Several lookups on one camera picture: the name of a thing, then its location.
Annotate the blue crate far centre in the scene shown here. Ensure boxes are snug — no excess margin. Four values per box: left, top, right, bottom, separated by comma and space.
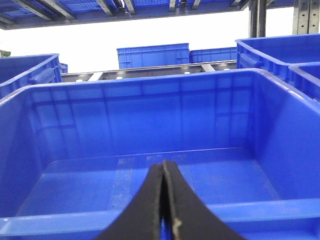
117, 43, 190, 69

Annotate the metal roller rack frame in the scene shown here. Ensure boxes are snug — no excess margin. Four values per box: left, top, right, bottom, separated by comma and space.
61, 60, 237, 83

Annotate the blue plastic target bin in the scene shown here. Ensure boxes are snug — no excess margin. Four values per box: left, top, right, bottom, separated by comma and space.
0, 68, 320, 240

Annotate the upper shelf with blue crates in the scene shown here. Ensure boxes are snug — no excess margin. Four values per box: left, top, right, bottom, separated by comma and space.
0, 0, 320, 38

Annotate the blue bin far right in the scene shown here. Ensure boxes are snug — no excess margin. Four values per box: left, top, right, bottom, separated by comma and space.
235, 33, 320, 81

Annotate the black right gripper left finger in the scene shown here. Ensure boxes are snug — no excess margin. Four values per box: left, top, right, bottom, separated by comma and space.
96, 164, 164, 240

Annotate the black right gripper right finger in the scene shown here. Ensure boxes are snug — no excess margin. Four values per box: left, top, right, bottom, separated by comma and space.
162, 160, 244, 240

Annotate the blue bin near right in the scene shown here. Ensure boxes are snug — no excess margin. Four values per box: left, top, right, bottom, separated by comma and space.
288, 61, 320, 103

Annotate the blue crate far right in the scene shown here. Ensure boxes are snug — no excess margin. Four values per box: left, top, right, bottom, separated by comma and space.
189, 47, 237, 64

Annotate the blue bin rear left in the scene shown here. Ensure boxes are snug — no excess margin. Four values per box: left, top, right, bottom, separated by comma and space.
0, 53, 62, 98

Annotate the blue crate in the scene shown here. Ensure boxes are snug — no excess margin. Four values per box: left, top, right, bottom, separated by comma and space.
189, 47, 237, 64
117, 43, 190, 69

